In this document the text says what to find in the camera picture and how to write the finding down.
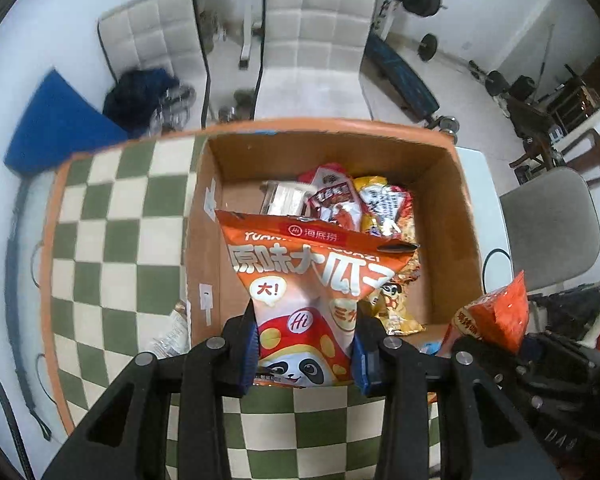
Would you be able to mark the chrome weight plates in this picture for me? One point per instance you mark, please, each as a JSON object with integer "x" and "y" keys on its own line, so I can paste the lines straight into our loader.
{"x": 175, "y": 107}

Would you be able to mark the dark blue bag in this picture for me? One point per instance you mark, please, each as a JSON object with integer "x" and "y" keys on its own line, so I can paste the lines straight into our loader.
{"x": 137, "y": 97}

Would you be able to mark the black blue sit-up bench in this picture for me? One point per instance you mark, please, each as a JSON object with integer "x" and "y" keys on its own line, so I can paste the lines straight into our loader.
{"x": 400, "y": 75}

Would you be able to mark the cardboard box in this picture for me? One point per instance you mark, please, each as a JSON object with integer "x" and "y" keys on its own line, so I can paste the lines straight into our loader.
{"x": 430, "y": 200}

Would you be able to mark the orange panda seed packet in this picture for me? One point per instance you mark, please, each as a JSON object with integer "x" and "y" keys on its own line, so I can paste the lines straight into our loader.
{"x": 300, "y": 280}

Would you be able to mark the black thin pole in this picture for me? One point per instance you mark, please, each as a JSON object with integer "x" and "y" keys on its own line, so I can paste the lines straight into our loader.
{"x": 545, "y": 52}

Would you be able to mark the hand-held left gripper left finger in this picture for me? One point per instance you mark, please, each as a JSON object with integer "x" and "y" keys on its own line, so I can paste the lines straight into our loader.
{"x": 250, "y": 355}

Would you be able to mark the grey shell chair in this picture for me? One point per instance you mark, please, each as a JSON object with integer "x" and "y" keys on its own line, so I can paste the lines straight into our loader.
{"x": 550, "y": 225}

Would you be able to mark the dark wooden chair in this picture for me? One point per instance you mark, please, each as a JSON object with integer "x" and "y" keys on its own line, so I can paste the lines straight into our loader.
{"x": 597, "y": 147}

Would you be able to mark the red snack packet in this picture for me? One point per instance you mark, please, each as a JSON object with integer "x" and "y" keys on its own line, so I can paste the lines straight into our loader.
{"x": 332, "y": 195}

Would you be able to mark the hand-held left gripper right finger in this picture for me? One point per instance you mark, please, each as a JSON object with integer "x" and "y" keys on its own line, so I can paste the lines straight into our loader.
{"x": 362, "y": 362}

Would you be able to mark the red orange chip packet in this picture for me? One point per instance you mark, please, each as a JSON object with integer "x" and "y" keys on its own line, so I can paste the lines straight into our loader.
{"x": 497, "y": 315}

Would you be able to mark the white padded chair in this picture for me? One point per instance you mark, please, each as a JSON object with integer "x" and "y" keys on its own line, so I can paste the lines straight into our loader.
{"x": 315, "y": 40}
{"x": 150, "y": 35}

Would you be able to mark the blue folded mat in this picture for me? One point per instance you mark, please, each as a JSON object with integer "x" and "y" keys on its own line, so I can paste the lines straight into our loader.
{"x": 55, "y": 125}

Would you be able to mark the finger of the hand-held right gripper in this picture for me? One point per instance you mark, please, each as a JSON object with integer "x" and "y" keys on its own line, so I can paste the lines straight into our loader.
{"x": 532, "y": 347}

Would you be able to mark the green checkered tablecloth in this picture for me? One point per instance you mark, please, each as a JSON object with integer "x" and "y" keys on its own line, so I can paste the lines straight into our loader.
{"x": 115, "y": 240}

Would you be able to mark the white snack pack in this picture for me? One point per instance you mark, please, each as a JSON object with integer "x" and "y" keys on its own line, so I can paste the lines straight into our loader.
{"x": 285, "y": 197}

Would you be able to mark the small clear plastic packet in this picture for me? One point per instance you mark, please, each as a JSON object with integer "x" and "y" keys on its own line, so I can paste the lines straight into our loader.
{"x": 172, "y": 330}

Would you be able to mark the black speaker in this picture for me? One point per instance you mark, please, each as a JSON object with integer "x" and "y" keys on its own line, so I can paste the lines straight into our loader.
{"x": 522, "y": 87}

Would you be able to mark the chrome dumbbell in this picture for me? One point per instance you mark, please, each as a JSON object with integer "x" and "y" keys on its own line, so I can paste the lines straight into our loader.
{"x": 446, "y": 127}
{"x": 235, "y": 106}

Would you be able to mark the black dumbbell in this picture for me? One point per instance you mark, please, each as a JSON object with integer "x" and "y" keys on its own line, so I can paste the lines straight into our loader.
{"x": 492, "y": 82}

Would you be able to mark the blue white long packet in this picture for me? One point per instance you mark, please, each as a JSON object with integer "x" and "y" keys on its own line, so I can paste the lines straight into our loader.
{"x": 430, "y": 346}

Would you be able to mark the yellow panda snack packet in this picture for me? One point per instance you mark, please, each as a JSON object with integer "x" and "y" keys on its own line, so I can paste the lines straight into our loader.
{"x": 397, "y": 310}

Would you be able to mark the yellow red noodle packet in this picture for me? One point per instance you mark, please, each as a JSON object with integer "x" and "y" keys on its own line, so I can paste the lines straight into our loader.
{"x": 385, "y": 205}

